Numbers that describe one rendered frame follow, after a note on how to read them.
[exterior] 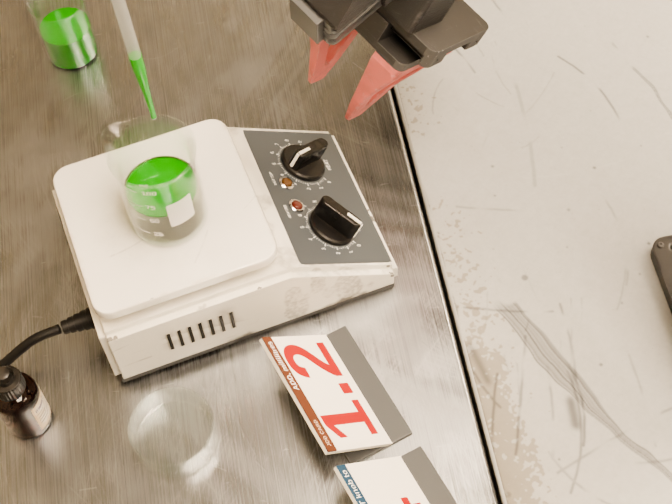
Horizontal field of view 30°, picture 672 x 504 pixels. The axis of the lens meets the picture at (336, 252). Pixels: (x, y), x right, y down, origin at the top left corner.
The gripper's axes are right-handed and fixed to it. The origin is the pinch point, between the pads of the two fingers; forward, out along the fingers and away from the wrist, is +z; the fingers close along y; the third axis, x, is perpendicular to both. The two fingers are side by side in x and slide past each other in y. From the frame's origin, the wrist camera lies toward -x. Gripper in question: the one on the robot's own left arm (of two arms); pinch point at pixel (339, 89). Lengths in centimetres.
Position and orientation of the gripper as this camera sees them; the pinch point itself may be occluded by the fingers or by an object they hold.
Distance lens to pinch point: 81.9
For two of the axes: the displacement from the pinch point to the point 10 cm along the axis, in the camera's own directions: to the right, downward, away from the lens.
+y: 6.8, 7.0, -2.0
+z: -4.3, 6.1, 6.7
